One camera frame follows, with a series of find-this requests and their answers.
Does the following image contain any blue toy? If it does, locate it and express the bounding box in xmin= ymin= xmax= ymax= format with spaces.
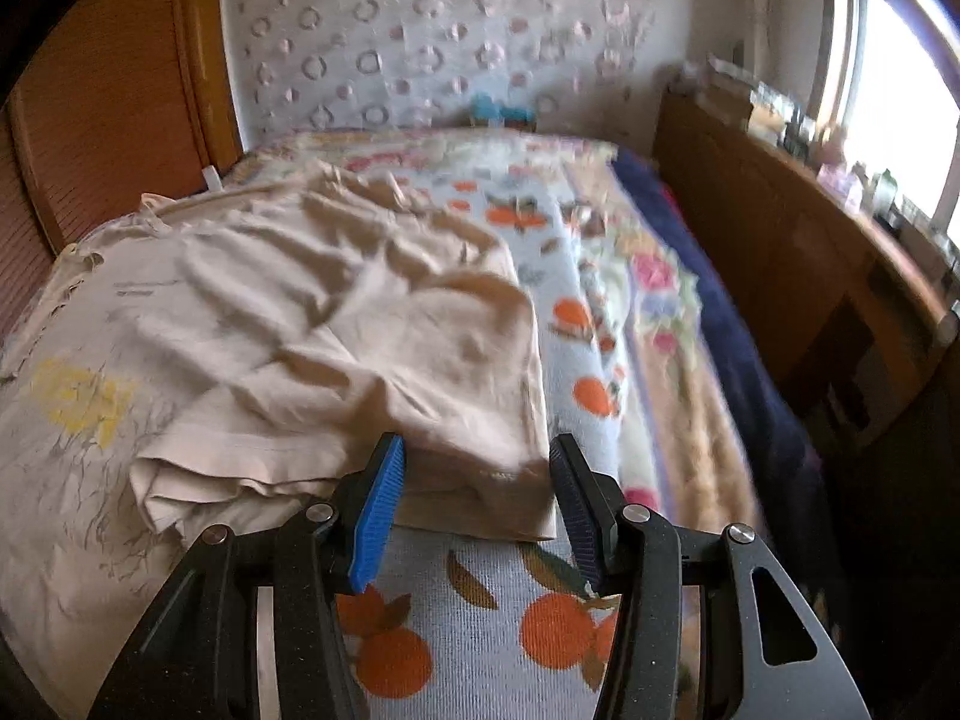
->
xmin=469 ymin=94 xmax=537 ymax=128

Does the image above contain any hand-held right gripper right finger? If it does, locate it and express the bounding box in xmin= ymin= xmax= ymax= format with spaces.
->
xmin=547 ymin=433 xmax=875 ymax=720

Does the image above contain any navy blue blanket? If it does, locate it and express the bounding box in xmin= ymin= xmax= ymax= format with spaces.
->
xmin=611 ymin=150 xmax=848 ymax=616

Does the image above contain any beige cotton garment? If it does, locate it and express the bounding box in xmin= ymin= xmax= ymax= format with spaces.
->
xmin=129 ymin=157 xmax=560 ymax=545

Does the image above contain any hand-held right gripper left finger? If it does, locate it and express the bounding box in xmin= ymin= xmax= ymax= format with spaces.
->
xmin=88 ymin=432 xmax=410 ymax=720

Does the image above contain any row of small clutter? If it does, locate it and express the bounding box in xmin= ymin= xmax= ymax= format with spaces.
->
xmin=675 ymin=52 xmax=960 ymax=278

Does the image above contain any bright window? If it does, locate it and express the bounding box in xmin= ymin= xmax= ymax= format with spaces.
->
xmin=825 ymin=0 xmax=960 ymax=218

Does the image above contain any wooden headboard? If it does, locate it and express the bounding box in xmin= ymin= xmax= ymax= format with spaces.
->
xmin=0 ymin=0 xmax=245 ymax=331

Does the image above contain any floral beige blanket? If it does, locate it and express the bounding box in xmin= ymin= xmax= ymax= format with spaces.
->
xmin=247 ymin=127 xmax=758 ymax=541

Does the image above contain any wooden sideboard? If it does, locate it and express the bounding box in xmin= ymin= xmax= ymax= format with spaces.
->
xmin=652 ymin=82 xmax=960 ymax=466

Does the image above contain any white cloth with yellow print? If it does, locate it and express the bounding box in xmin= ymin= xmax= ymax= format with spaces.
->
xmin=0 ymin=193 xmax=331 ymax=698

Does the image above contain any white lace curtain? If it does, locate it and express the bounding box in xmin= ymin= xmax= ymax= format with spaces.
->
xmin=217 ymin=0 xmax=691 ymax=151

